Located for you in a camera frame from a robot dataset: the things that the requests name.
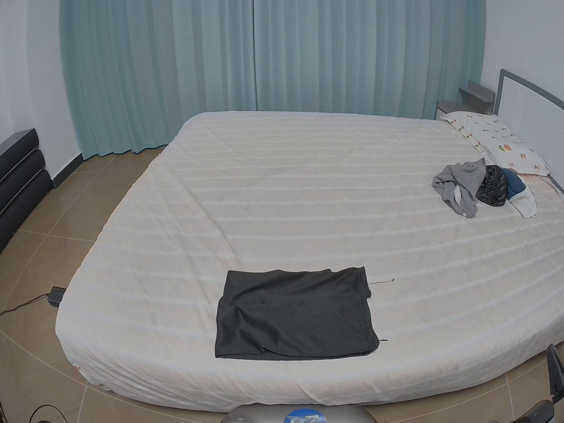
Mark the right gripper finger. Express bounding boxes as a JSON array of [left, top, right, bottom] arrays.
[[545, 344, 564, 408], [520, 400, 556, 423]]

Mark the black sleeveless top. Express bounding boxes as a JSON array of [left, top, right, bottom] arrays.
[[214, 266, 395, 360]]

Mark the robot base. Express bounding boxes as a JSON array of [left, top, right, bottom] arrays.
[[227, 405, 368, 423]]

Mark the bed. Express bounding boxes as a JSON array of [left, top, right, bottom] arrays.
[[55, 69, 564, 411]]

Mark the white garment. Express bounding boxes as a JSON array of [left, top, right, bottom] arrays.
[[507, 190, 538, 219]]

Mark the blue garment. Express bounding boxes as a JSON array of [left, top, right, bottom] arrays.
[[502, 168, 527, 201]]

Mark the black shiny garment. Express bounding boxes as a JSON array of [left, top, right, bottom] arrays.
[[476, 165, 508, 207]]

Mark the grey garment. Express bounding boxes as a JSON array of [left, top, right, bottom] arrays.
[[432, 158, 486, 218]]

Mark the white printed pillow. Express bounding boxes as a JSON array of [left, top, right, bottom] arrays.
[[441, 111, 551, 176]]

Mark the grey bedside table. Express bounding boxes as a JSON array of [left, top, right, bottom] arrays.
[[436, 80, 496, 120]]

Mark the blue-green curtain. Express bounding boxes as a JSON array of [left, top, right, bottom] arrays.
[[252, 0, 485, 120], [61, 0, 258, 160]]

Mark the black power adapter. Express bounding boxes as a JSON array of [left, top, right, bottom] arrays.
[[0, 286, 67, 316]]

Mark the black chest of drawers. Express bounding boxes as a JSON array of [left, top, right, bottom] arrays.
[[0, 128, 54, 254]]

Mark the black cable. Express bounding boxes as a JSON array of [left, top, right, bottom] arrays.
[[27, 406, 62, 423]]

